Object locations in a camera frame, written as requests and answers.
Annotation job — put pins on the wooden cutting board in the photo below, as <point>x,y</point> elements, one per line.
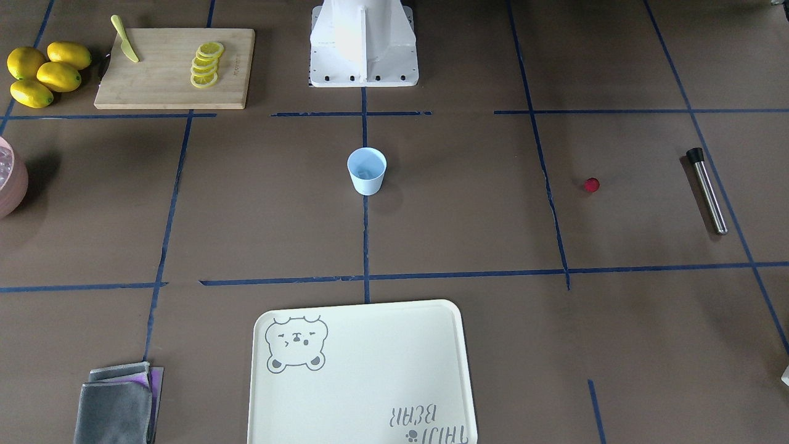
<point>160,80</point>

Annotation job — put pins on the light blue plastic cup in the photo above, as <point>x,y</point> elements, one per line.
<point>367,167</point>

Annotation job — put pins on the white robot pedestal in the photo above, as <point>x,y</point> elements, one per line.
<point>363,44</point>

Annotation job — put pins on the lemon slices stack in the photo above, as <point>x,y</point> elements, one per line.
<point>204,68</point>

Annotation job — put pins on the red strawberry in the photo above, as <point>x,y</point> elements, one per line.
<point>591,185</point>

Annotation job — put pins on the whole lemon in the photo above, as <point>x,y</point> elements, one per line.
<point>59,77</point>
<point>23,63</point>
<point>31,93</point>
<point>71,53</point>

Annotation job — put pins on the pink bowl with ice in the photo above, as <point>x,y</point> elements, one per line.
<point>14,183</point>

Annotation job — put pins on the grey purple folded cloth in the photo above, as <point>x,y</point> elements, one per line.
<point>120,404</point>

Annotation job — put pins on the yellow plastic knife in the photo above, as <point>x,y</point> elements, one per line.
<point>125,44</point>

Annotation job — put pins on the cream bear tray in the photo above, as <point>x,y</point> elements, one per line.
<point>372,373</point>

